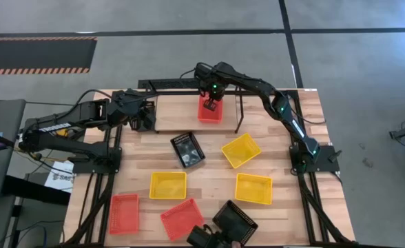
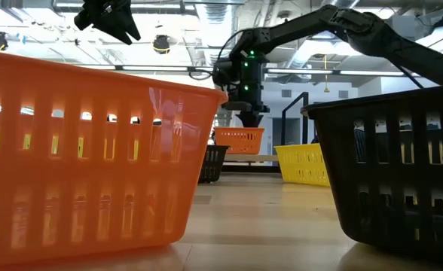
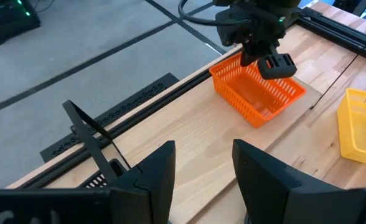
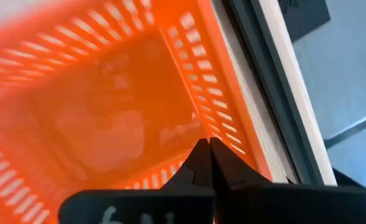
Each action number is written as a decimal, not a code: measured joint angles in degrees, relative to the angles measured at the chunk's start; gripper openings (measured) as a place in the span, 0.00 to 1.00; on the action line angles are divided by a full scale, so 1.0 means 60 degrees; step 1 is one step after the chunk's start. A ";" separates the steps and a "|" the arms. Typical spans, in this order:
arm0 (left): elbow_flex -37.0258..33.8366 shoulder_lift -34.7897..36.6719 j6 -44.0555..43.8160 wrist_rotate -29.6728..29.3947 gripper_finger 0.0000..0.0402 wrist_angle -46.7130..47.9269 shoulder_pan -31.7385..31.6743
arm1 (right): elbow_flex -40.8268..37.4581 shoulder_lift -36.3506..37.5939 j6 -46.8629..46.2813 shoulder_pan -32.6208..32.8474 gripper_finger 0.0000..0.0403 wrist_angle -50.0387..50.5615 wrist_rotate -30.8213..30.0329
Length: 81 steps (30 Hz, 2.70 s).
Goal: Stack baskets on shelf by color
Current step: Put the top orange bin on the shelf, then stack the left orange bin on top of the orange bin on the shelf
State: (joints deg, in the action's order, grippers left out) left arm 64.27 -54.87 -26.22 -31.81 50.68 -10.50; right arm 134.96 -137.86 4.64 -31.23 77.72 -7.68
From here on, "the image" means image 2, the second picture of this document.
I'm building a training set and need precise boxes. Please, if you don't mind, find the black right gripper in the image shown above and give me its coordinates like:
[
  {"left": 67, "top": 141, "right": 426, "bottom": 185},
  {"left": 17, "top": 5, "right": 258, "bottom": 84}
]
[{"left": 221, "top": 48, "right": 271, "bottom": 128}]

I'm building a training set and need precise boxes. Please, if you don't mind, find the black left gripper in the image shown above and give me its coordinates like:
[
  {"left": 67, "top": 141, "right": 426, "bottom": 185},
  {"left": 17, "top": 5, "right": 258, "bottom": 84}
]
[{"left": 84, "top": 0, "right": 142, "bottom": 46}]

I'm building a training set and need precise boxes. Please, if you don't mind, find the orange plastic basket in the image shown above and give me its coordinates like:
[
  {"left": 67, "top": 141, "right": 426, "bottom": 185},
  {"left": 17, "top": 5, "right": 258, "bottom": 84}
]
[
  {"left": 0, "top": 48, "right": 229, "bottom": 269},
  {"left": 213, "top": 126, "right": 265, "bottom": 156}
]

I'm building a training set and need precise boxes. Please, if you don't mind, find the black plastic basket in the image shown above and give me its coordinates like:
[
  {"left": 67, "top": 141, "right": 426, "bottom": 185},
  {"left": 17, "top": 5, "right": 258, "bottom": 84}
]
[
  {"left": 301, "top": 84, "right": 443, "bottom": 264},
  {"left": 197, "top": 145, "right": 231, "bottom": 184}
]

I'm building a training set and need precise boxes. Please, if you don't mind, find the black bar with light strips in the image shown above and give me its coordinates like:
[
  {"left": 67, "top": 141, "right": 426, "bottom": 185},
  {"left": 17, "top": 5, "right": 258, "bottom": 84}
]
[{"left": 74, "top": 63, "right": 420, "bottom": 78}]

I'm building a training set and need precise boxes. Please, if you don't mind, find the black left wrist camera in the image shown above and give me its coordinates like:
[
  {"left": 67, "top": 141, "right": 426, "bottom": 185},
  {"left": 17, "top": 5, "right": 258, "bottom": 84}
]
[{"left": 73, "top": 9, "right": 94, "bottom": 32}]

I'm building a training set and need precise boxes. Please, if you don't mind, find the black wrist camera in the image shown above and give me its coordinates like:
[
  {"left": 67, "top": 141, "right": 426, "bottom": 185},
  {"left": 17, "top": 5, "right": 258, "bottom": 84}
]
[
  {"left": 212, "top": 58, "right": 238, "bottom": 88},
  {"left": 73, "top": 9, "right": 94, "bottom": 32}
]

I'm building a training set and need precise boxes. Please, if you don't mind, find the black metal table frame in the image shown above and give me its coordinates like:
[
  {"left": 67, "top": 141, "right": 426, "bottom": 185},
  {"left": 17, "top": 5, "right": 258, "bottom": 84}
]
[{"left": 221, "top": 163, "right": 283, "bottom": 174}]

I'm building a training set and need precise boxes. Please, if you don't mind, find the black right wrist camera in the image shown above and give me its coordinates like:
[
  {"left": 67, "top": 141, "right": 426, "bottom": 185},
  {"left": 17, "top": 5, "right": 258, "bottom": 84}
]
[{"left": 212, "top": 58, "right": 238, "bottom": 88}]

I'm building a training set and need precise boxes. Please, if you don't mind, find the black right camera cable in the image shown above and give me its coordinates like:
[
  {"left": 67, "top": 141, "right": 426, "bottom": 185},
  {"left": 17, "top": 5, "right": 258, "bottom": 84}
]
[{"left": 188, "top": 29, "right": 245, "bottom": 82}]

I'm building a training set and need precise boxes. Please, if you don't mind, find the yellow hanging cord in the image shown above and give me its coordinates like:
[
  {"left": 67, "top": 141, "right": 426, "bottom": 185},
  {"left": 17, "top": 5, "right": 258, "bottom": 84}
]
[{"left": 322, "top": 54, "right": 330, "bottom": 94}]

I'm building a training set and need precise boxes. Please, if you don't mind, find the silver ceiling air duct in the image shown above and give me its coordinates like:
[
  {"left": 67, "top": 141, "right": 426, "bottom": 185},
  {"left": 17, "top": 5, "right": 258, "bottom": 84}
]
[{"left": 197, "top": 2, "right": 237, "bottom": 65}]

